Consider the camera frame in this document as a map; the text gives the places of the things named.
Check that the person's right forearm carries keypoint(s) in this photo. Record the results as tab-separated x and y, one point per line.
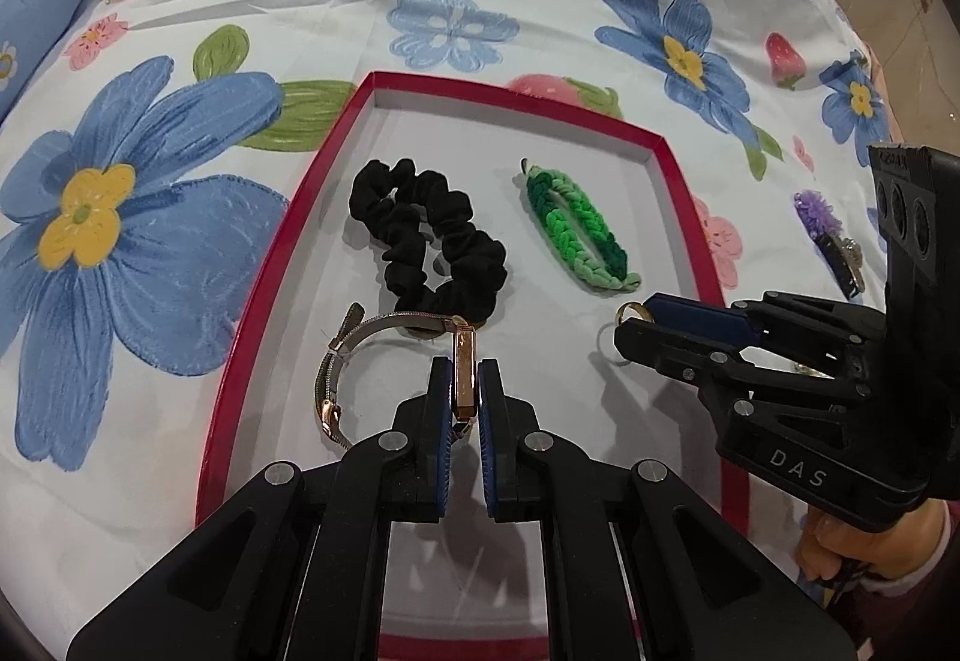
900	623

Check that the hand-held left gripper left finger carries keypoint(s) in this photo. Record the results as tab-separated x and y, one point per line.
442	424

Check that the red shallow tray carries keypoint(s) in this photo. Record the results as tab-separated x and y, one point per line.
259	301

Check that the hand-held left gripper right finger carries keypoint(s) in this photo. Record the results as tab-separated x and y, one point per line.
491	440

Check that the person's right hand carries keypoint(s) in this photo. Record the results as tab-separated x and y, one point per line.
900	548

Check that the floral printed bedsheet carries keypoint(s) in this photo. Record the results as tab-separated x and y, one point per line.
525	30

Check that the black scrunchie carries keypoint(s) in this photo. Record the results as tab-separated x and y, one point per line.
457	241

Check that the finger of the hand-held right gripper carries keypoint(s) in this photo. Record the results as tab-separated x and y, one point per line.
697	319
660	349

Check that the purple flower hair clip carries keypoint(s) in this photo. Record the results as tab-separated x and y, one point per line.
817	211

